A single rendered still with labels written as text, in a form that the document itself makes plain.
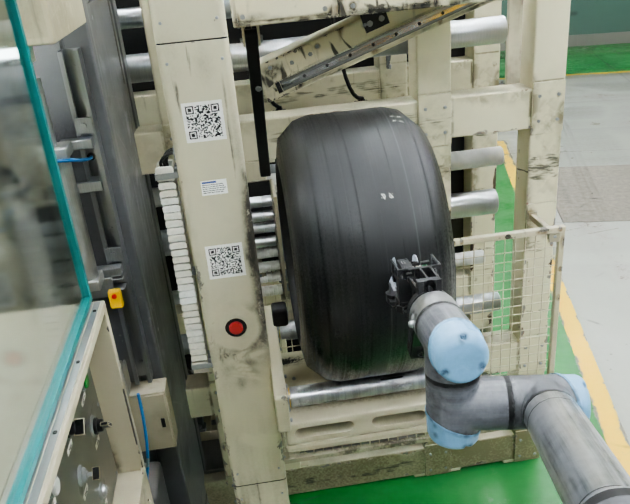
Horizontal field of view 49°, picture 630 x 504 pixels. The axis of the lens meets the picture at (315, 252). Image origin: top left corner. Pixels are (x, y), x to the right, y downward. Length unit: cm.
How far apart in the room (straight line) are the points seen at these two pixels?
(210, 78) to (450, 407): 72
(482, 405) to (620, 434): 195
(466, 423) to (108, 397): 66
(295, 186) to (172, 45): 33
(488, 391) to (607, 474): 26
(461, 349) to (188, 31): 73
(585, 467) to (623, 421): 218
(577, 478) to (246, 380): 93
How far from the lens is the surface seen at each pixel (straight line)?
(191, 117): 132
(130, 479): 143
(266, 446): 169
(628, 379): 322
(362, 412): 154
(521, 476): 267
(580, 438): 86
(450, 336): 92
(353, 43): 173
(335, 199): 125
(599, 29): 1071
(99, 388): 133
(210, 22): 129
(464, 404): 99
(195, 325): 150
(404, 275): 110
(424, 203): 127
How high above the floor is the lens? 182
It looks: 25 degrees down
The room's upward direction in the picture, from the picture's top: 5 degrees counter-clockwise
